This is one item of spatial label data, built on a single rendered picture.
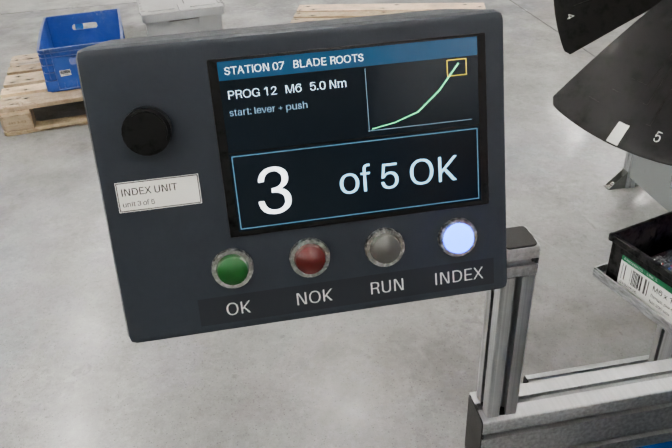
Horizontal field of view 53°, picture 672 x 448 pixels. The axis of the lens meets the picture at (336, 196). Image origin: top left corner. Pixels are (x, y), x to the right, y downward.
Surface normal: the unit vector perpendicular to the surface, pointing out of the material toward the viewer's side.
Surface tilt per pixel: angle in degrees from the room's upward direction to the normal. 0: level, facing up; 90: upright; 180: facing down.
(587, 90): 53
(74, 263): 0
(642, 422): 90
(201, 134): 75
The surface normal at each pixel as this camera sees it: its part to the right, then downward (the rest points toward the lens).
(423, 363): -0.04, -0.86
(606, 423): 0.18, 0.51
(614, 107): -0.48, -0.22
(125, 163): 0.16, 0.26
